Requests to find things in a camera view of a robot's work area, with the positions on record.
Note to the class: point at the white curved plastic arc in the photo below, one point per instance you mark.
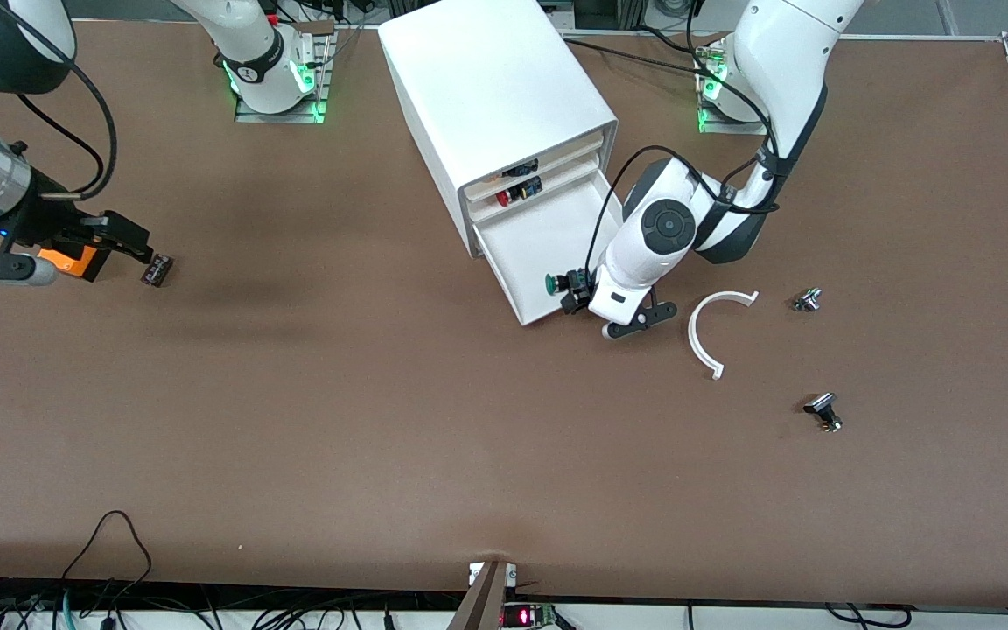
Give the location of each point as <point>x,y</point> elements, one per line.
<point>692,337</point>

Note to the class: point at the white plastic drawer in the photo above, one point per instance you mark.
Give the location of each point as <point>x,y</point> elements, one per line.
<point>570,171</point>
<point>539,241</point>
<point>565,156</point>

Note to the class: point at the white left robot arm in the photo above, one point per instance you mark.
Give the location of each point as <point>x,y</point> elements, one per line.
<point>784,52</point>

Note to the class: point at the black switch component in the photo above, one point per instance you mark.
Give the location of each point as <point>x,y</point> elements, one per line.
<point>521,167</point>

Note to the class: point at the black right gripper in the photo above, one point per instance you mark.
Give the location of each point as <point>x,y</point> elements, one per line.
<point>42,219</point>

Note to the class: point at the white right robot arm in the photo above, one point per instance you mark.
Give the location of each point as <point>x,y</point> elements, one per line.
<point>250,61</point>

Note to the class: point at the orange and black button box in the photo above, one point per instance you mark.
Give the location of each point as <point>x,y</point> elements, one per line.
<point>71,261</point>

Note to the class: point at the small silver switch part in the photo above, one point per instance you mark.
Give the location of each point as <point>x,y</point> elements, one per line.
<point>807,300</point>

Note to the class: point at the white drawer cabinet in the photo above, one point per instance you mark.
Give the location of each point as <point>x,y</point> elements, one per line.
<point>486,79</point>

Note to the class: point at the small black-headed switch part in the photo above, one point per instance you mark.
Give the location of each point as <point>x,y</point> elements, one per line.
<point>821,404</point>

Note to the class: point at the black box with red display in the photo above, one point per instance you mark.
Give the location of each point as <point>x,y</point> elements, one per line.
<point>526,616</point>

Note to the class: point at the green mushroom push button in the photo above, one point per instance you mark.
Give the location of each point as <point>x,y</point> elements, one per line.
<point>550,283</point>

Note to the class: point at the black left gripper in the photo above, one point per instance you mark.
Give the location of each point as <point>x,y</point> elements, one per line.
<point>580,289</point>

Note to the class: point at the grey camera support beam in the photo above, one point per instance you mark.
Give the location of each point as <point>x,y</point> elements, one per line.
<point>479,604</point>

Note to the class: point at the dark cylindrical capacitor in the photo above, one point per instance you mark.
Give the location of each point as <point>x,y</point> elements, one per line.
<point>157,273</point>

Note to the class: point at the red push button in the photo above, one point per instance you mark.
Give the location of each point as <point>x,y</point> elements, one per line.
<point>504,198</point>

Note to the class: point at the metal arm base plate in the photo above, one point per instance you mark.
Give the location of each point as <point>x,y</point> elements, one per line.
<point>714,128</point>
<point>276,117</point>

